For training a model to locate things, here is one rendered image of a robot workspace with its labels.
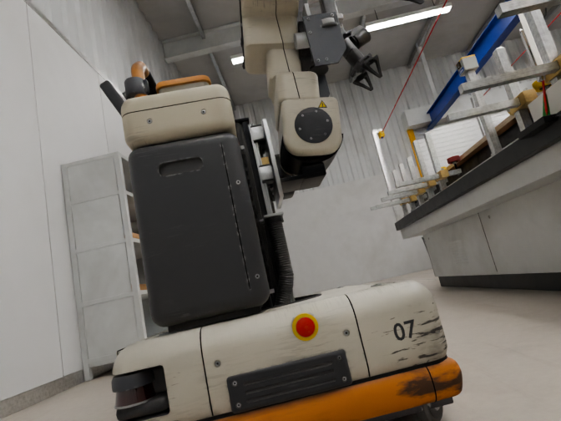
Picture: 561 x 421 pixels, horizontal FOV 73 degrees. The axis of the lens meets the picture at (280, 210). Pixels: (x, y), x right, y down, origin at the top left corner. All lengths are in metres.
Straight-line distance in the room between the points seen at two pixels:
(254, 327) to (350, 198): 8.54
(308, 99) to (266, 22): 0.29
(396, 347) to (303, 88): 0.70
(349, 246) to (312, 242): 0.86
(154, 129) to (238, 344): 0.49
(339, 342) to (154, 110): 0.63
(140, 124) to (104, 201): 2.17
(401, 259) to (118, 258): 7.24
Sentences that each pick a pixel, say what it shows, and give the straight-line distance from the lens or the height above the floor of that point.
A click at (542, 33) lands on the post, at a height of 0.99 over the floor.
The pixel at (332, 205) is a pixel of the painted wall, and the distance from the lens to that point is 9.18.
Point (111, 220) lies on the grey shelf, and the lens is 3.01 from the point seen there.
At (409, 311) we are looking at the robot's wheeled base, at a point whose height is 0.22.
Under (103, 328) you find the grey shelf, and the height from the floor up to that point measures 0.31.
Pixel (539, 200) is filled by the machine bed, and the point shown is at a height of 0.46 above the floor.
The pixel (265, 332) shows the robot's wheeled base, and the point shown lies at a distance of 0.77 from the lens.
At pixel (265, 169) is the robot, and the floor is 0.65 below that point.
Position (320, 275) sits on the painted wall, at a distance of 8.99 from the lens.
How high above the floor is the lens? 0.32
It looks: 11 degrees up
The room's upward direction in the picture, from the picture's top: 13 degrees counter-clockwise
